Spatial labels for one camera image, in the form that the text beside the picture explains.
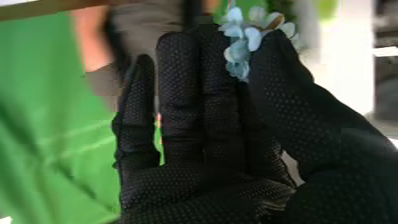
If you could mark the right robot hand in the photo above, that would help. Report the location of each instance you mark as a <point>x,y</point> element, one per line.
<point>237,160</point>

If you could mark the person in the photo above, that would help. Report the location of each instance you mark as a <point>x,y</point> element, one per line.
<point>142,23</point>

